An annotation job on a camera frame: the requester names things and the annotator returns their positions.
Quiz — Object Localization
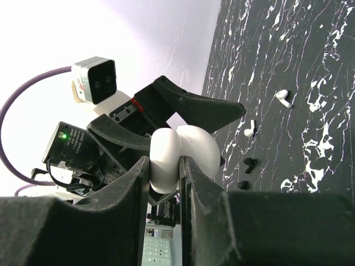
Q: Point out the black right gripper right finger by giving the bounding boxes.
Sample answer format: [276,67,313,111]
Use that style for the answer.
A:
[179,156,354,265]

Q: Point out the black wireless earbud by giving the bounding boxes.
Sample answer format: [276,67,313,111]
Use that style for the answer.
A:
[243,157,257,174]
[237,180,249,190]

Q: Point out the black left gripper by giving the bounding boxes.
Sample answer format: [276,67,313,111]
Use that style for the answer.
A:
[87,75,246,183]

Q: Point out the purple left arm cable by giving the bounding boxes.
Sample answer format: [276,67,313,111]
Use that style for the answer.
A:
[0,66,74,196]

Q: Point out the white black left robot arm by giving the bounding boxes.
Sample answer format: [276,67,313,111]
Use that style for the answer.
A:
[43,76,246,218]

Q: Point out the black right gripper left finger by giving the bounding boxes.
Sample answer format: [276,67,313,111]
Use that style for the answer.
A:
[1,156,149,265]

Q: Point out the white earbud charging case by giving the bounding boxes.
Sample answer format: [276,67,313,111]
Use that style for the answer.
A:
[149,125,222,194]

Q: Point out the white wireless earbud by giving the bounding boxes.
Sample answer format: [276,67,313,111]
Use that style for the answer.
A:
[244,120,256,138]
[275,89,292,109]

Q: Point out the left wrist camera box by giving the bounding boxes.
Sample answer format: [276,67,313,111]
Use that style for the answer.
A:
[71,57,117,105]

